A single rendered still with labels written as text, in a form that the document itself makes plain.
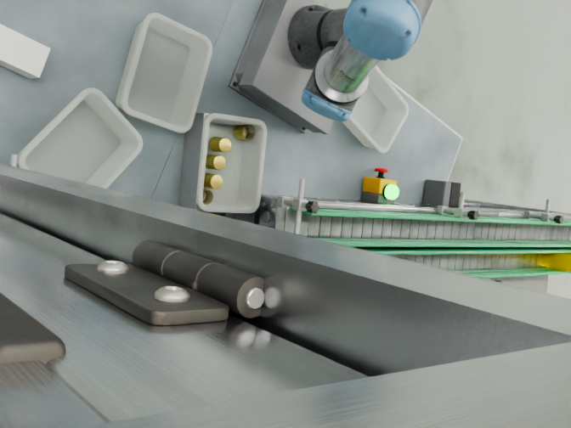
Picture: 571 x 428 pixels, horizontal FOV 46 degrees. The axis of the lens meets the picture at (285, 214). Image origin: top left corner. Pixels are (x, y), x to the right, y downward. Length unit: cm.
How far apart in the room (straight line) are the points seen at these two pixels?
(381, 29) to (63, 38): 69
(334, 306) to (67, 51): 135
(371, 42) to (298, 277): 95
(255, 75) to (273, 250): 141
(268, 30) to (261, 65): 10
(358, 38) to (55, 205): 85
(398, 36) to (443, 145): 118
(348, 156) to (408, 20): 90
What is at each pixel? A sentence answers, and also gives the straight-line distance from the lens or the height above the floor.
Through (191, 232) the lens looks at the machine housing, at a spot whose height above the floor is 196.
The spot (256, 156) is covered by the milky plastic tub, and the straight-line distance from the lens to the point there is 161.
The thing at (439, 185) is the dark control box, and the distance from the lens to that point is 211.
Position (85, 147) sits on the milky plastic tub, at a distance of 148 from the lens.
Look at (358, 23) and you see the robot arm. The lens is 107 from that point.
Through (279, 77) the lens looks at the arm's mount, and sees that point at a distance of 161.
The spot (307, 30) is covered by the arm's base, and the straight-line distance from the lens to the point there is 159.
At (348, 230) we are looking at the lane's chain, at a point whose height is 88.
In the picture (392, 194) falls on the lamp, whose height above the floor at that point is 85.
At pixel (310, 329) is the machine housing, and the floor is 201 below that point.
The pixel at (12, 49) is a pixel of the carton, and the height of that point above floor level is 81.
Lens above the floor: 213
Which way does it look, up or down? 51 degrees down
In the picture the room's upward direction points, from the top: 102 degrees clockwise
